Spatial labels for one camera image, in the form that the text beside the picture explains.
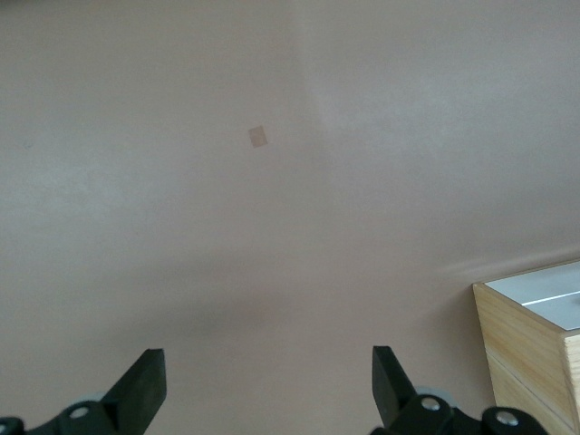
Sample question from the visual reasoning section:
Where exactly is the small brown tape patch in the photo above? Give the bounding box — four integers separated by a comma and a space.
247, 125, 270, 150

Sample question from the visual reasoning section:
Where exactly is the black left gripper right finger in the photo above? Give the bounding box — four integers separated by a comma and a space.
371, 346, 552, 435

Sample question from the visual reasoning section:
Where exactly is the light wooden drawer cabinet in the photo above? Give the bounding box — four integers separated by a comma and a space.
472, 260, 580, 430

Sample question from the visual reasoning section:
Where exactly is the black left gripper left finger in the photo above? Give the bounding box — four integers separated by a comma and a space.
0, 347, 168, 435

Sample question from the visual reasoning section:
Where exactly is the white-fronted drawer without handle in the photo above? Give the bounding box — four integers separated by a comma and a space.
482, 261, 580, 304

